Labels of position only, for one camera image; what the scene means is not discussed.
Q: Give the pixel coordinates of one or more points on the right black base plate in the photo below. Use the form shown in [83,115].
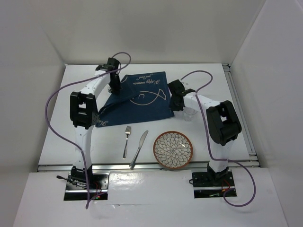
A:
[203,187]

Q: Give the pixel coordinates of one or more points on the silver fork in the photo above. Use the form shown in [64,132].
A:
[127,133]

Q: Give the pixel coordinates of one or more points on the clear plastic cup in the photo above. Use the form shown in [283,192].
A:
[188,113]

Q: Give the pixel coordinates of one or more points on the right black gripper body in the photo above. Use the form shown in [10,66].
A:
[173,105]

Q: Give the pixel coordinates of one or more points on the front aluminium rail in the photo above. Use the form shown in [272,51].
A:
[145,166]

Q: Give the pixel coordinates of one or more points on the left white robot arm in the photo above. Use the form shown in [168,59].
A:
[84,116]

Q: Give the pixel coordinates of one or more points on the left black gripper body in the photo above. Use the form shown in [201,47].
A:
[114,83]

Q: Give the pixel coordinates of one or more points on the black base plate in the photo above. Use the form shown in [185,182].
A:
[203,187]
[77,191]

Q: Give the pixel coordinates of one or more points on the silver table knife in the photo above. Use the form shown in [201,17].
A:
[141,141]

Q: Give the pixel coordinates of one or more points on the blue fish placemat cloth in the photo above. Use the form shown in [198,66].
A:
[143,98]

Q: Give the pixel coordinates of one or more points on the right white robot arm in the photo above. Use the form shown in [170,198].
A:
[222,125]

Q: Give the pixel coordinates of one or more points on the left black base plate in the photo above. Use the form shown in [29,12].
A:
[77,191]

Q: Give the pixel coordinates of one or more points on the floral patterned ceramic plate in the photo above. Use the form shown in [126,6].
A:
[173,150]

